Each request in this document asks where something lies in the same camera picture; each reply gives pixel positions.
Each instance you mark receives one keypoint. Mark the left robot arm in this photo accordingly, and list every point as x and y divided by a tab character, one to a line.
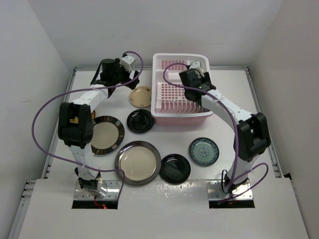
75	125

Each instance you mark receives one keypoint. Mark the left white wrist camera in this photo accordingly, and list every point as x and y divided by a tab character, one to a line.
126	62

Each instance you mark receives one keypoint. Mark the black glossy plate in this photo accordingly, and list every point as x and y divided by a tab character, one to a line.
175	169
140	121

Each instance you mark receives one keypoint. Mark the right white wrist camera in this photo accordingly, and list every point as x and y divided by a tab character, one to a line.
196	65

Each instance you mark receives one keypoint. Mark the teal patterned plate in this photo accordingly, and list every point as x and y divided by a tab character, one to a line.
203	151

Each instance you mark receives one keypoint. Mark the beige floral small plate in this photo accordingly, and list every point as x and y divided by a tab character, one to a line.
141	97

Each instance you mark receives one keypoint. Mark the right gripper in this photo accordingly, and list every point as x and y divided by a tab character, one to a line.
205	78

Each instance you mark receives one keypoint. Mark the cream plate dark patterned rim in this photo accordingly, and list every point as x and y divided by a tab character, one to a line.
108	134

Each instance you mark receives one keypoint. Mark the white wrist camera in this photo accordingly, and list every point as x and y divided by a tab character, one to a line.
196	65
126	62

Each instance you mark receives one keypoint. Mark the yellow patterned small plate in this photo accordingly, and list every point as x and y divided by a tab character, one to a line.
93	114

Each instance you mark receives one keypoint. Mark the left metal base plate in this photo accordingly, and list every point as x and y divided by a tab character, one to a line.
108	190

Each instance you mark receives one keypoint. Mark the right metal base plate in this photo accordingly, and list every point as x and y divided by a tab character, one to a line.
243	192

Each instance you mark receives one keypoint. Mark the metal base plate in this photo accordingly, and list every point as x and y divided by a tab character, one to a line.
243	192
108	190

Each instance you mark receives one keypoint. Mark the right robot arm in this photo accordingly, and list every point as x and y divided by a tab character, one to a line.
251	130

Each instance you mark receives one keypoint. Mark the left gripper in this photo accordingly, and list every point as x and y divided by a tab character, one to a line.
117	66

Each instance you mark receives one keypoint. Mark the blue white floral plate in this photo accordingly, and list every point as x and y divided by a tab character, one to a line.
200	109

